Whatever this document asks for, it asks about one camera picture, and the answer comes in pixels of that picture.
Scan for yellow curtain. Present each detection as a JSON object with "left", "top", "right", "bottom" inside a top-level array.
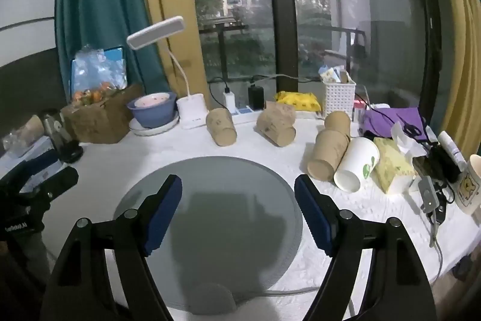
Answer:
[
  {"left": 136, "top": 0, "right": 211, "bottom": 111},
  {"left": 424, "top": 0, "right": 481, "bottom": 162}
]

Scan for blue and white box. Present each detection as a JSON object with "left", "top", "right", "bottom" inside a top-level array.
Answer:
[{"left": 0, "top": 137, "right": 63, "bottom": 194}]

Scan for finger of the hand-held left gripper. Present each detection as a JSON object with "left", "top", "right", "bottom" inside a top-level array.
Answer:
[{"left": 34, "top": 166, "right": 80, "bottom": 202}]

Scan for grey round mat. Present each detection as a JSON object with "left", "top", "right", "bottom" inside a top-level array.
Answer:
[{"left": 112, "top": 156, "right": 304, "bottom": 315}]

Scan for black scissors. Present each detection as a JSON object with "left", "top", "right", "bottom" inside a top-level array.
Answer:
[{"left": 394, "top": 120, "right": 429, "bottom": 141}]

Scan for yellow tissue pack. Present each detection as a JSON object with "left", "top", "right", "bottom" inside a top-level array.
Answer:
[{"left": 372, "top": 122, "right": 429, "bottom": 195}]

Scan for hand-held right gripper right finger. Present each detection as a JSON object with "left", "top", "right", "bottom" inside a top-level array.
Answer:
[{"left": 294, "top": 174, "right": 438, "bottom": 321}]

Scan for teal curtain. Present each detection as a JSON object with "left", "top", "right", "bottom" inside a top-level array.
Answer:
[{"left": 55, "top": 0, "right": 170, "bottom": 107}]

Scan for blue bowl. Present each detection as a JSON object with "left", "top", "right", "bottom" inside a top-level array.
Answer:
[{"left": 127, "top": 92, "right": 177, "bottom": 129}]

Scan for yellow printed packet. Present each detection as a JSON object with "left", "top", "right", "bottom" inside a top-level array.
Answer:
[{"left": 274, "top": 91, "right": 324, "bottom": 113}]

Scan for black stand with metal top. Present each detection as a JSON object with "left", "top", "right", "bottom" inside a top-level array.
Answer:
[{"left": 39, "top": 110, "right": 84, "bottom": 164}]

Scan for black pouch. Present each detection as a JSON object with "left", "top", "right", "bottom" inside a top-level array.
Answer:
[{"left": 412, "top": 144, "right": 462, "bottom": 186}]

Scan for white mug with bear print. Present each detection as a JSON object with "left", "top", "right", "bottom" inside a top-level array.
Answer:
[{"left": 455, "top": 154, "right": 481, "bottom": 215}]

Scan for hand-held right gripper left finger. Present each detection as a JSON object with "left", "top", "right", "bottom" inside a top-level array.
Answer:
[{"left": 39, "top": 174, "right": 183, "bottom": 321}]

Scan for white cable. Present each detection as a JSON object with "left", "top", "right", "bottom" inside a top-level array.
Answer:
[{"left": 231, "top": 242, "right": 445, "bottom": 304}]

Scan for black window frame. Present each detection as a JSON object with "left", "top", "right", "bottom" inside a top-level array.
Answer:
[{"left": 262, "top": 0, "right": 300, "bottom": 96}]

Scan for white desk lamp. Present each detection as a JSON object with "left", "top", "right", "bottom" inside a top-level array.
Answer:
[{"left": 126, "top": 16, "right": 208, "bottom": 129}]

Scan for white plastic basket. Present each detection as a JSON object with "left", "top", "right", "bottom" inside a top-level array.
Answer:
[{"left": 323, "top": 75, "right": 357, "bottom": 119}]

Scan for purple cloth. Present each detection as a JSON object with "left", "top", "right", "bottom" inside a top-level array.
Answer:
[{"left": 359, "top": 106, "right": 429, "bottom": 141}]

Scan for white tablecloth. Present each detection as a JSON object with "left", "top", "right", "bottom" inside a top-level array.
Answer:
[{"left": 38, "top": 106, "right": 481, "bottom": 321}]

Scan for white plate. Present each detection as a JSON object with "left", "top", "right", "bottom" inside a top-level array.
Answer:
[{"left": 129, "top": 111, "right": 180, "bottom": 137}]

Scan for clear plastic bag of oranges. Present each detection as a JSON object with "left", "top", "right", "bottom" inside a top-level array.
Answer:
[{"left": 71, "top": 45, "right": 129, "bottom": 107}]

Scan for white power strip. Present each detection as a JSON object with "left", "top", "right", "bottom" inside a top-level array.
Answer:
[{"left": 229, "top": 103, "right": 268, "bottom": 124}]

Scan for white paper cup green print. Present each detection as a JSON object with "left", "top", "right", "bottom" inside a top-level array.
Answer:
[{"left": 333, "top": 137, "right": 380, "bottom": 193}]

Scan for white tube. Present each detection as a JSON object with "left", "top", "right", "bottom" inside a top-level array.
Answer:
[{"left": 437, "top": 130, "right": 467, "bottom": 167}]

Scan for cardboard box with fruit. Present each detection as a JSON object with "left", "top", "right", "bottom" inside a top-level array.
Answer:
[{"left": 60, "top": 82, "right": 145, "bottom": 145}]

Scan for black charger plug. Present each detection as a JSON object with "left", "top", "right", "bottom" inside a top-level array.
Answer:
[{"left": 248, "top": 84, "right": 265, "bottom": 111}]

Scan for black balcony railing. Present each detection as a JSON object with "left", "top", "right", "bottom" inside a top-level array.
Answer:
[{"left": 197, "top": 18, "right": 250, "bottom": 81}]

